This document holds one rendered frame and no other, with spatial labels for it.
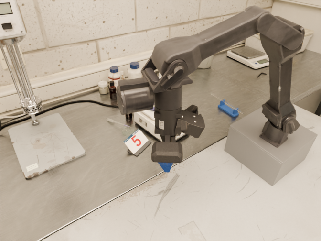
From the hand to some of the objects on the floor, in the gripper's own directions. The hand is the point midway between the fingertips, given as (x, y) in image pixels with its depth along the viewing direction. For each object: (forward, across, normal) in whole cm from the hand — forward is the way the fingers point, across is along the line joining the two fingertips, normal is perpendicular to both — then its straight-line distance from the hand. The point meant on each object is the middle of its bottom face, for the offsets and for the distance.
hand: (167, 148), depth 57 cm
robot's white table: (+112, -9, +23) cm, 114 cm away
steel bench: (+108, -57, -9) cm, 122 cm away
